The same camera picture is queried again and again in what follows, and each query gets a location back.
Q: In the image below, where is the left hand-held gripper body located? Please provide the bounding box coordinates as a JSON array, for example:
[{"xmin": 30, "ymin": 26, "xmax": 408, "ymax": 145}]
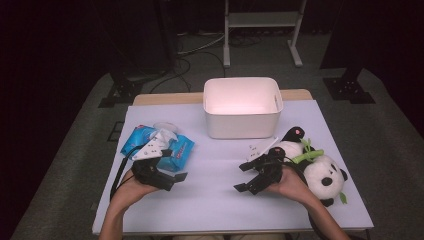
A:
[{"xmin": 131, "ymin": 136, "xmax": 170, "ymax": 188}]

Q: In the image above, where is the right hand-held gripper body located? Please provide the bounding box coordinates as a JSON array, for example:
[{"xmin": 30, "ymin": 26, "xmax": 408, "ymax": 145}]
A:
[{"xmin": 247, "ymin": 137, "xmax": 288, "ymax": 187}]

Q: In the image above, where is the blue wet wipes pack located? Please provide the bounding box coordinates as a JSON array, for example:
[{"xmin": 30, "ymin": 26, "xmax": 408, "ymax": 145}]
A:
[{"xmin": 120, "ymin": 121, "xmax": 195, "ymax": 173}]

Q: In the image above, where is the white wet wipe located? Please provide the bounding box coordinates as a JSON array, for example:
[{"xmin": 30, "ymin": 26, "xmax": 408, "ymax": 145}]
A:
[{"xmin": 151, "ymin": 129, "xmax": 179, "ymax": 144}]

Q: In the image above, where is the white plastic storage bin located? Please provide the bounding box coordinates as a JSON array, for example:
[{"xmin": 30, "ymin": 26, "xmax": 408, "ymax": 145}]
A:
[{"xmin": 202, "ymin": 77, "xmax": 284, "ymax": 140}]

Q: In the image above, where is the panda plush toy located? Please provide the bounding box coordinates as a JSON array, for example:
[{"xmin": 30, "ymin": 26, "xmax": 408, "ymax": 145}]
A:
[{"xmin": 274, "ymin": 126, "xmax": 349, "ymax": 208}]

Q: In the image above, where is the person's right hand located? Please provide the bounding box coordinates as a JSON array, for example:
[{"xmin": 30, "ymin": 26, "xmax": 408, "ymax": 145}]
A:
[{"xmin": 266, "ymin": 166, "xmax": 316, "ymax": 205}]

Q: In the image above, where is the person's left hand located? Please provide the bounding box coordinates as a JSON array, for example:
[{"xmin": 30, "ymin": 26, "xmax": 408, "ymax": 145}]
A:
[{"xmin": 114, "ymin": 170, "xmax": 160, "ymax": 208}]

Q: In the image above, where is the white table mat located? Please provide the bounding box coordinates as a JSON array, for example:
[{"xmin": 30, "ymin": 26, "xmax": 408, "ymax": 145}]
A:
[{"xmin": 92, "ymin": 99, "xmax": 374, "ymax": 236}]

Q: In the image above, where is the wooden table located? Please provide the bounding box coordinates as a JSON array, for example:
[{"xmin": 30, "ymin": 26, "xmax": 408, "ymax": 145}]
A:
[{"xmin": 92, "ymin": 88, "xmax": 374, "ymax": 236}]

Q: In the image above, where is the black stand base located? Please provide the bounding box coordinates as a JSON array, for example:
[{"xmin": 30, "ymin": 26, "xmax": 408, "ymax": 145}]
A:
[
  {"xmin": 322, "ymin": 66, "xmax": 376, "ymax": 105},
  {"xmin": 98, "ymin": 71, "xmax": 144, "ymax": 108}
]

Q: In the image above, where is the white metal stand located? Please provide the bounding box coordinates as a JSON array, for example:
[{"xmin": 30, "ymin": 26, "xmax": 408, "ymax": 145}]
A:
[{"xmin": 222, "ymin": 0, "xmax": 308, "ymax": 69}]

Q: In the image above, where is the left hand-held gripper cable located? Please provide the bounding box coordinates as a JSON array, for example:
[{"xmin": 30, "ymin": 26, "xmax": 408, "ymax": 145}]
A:
[{"xmin": 109, "ymin": 146, "xmax": 141, "ymax": 201}]

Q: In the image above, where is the black floor cable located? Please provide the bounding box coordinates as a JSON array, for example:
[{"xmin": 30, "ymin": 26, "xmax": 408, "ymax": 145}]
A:
[
  {"xmin": 179, "ymin": 49, "xmax": 227, "ymax": 78},
  {"xmin": 149, "ymin": 57, "xmax": 193, "ymax": 94}
]

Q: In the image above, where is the grey floor cable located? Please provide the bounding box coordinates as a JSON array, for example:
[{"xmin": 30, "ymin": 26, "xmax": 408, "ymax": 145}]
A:
[{"xmin": 176, "ymin": 33, "xmax": 226, "ymax": 56}]

